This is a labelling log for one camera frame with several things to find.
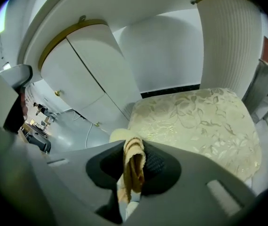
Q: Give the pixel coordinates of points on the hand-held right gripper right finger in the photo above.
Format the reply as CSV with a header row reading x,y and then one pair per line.
x,y
195,192

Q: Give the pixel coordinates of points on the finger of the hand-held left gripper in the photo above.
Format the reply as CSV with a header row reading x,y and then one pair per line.
x,y
15,75

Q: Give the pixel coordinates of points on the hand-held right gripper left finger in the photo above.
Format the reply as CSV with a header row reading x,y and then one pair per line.
x,y
77,173

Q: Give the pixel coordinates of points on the yellow wiping cloth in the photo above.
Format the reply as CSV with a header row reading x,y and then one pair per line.
x,y
134,163

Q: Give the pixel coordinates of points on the gold upholstered stool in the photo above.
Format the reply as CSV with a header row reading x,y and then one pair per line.
x,y
195,126

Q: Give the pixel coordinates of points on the white oval table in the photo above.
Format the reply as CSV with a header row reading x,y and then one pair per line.
x,y
82,74

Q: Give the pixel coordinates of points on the gold cabinet knob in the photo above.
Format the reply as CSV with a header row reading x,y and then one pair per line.
x,y
97,124
58,92

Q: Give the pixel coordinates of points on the grey shelf unit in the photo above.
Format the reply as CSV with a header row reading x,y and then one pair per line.
x,y
261,91

